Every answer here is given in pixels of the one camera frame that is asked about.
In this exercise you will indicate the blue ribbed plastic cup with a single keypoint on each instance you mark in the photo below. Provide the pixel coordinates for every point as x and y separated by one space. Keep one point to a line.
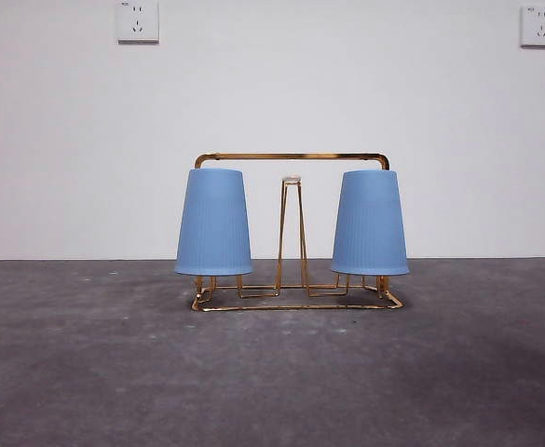
213 223
370 223

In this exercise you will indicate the white wall socket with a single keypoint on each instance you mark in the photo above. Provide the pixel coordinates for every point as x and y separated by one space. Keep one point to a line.
540 27
138 23

